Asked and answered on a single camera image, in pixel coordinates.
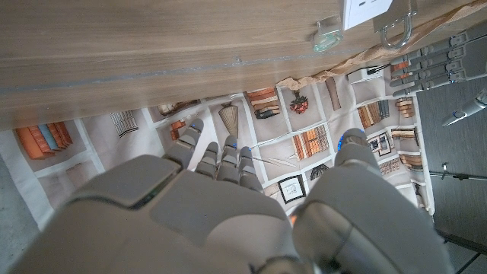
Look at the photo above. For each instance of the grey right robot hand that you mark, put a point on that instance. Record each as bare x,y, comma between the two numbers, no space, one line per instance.
213,228

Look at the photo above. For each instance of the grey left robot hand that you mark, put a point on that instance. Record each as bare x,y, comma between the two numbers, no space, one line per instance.
456,57

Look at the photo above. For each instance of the white power strip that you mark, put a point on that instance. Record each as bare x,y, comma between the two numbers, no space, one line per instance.
363,11

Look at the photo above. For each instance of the white socket box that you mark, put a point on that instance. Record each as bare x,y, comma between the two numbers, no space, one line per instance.
363,75

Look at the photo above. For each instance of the printed bookshelf backdrop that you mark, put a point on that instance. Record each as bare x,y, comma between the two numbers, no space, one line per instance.
114,144

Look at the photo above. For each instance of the clear tape roll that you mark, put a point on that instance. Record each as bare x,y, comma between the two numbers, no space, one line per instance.
327,38

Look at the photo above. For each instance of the black tripod mount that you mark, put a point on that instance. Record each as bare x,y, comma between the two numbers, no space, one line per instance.
456,176

